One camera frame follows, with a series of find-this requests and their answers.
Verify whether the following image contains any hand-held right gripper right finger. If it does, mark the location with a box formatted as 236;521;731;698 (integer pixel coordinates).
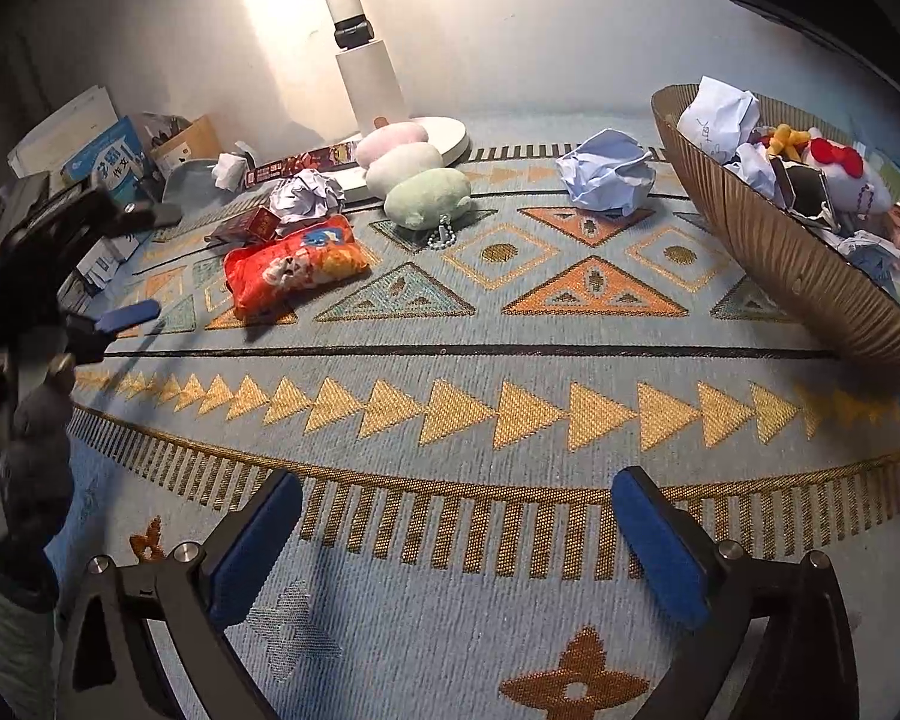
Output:
611;465;863;720

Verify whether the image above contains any person's left forearm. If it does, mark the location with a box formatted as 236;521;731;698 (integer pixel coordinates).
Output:
0;540;61;720

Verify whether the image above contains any crumpled white paper ball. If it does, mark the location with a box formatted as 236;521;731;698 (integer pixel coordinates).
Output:
270;169;346;224

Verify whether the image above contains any stack of white papers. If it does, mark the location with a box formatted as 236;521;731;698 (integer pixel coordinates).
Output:
7;86;121;175

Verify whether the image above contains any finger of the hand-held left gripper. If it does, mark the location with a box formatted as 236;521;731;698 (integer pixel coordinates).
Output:
82;199;185;245
64;298;163;366

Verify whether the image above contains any bluish crumpled paper ball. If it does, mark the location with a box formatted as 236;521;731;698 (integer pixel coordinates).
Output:
556;129;657;212

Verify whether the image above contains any cardboard pen holder box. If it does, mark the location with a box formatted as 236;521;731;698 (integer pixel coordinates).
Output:
150;115;222;177

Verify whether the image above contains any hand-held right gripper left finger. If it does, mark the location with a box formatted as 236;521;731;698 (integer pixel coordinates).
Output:
56;469;305;720

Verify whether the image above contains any small black open box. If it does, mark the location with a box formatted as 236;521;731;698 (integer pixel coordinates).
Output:
769;157;842;230

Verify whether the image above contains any person's left hand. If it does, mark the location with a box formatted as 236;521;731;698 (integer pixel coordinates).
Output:
4;382;77;605

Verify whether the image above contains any small crumpled paper ball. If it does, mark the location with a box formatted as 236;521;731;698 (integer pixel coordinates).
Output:
214;152;250;192

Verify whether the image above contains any brown ribbed basket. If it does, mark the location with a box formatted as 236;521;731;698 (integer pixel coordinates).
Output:
651;84;900;391

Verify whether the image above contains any yellow plush toy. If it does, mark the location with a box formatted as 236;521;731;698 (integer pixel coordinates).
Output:
765;124;808;158

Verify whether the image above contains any long red printed box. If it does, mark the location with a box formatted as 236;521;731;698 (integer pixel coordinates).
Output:
244;141;365;188

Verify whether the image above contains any white plush toy red bow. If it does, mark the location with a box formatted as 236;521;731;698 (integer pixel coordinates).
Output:
802;136;895;220

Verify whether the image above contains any blue book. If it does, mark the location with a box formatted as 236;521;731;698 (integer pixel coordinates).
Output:
61;116;151;187

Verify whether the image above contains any large crumpled white paper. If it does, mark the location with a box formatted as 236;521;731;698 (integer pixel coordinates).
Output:
675;76;762;166

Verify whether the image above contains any patterned woven mat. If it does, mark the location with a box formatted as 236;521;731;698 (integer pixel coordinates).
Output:
45;109;900;720

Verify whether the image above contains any small red box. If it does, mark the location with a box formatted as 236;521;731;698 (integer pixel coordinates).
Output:
208;208;278;245

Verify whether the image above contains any pastel three-ball plush toy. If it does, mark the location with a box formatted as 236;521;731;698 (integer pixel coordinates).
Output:
355;116;473;252

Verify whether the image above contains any red snack bag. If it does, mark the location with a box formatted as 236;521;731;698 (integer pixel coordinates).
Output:
223;214;370;320

